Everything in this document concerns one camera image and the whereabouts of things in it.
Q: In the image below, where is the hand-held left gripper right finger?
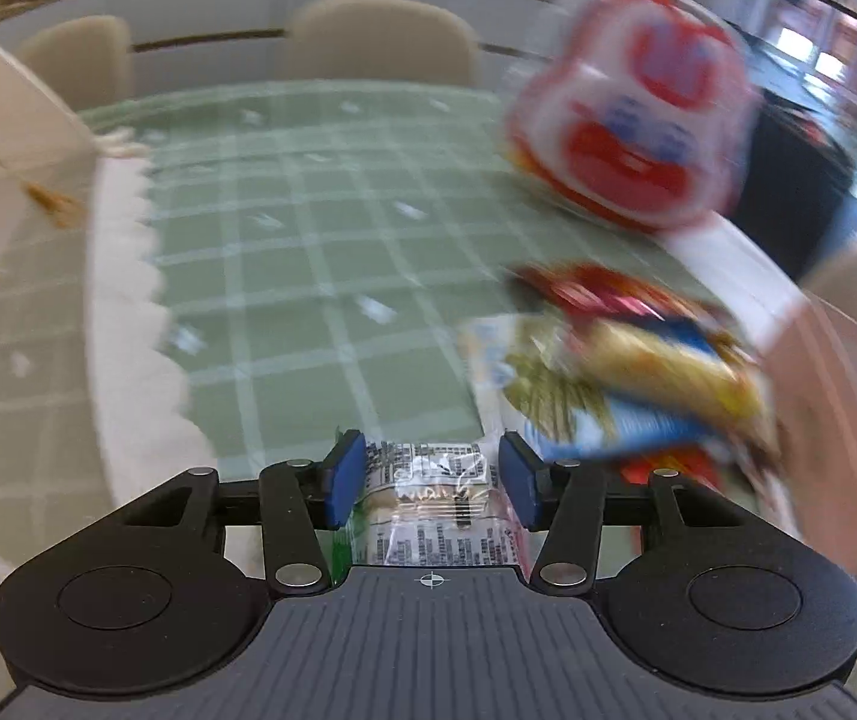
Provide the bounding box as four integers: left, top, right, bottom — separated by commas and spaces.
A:
498, 431, 749, 595

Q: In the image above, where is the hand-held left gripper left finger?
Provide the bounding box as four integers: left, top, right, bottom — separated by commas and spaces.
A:
118, 429, 367, 595

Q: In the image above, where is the clear snack packet green edge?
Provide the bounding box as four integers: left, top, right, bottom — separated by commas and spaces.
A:
329, 439, 532, 568

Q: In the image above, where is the pink cardboard box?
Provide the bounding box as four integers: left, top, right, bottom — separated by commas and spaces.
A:
654, 211, 857, 601

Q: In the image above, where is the blue yellow snack packet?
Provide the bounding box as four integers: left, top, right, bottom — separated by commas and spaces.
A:
586, 315, 778, 462

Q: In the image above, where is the dark red snack packet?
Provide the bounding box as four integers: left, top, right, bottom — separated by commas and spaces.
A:
514, 261, 707, 331

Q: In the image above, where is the green checked tablecloth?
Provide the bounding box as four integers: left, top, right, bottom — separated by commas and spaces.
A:
0, 79, 700, 537

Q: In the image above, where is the cream scalloped cloth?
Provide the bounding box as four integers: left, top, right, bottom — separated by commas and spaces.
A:
0, 22, 221, 720

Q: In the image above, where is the red white rabbit-shaped bag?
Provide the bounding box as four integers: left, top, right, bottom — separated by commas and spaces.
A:
502, 0, 758, 235

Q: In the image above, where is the yellow tassel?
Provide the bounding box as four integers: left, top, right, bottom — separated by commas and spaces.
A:
22, 181, 86, 230

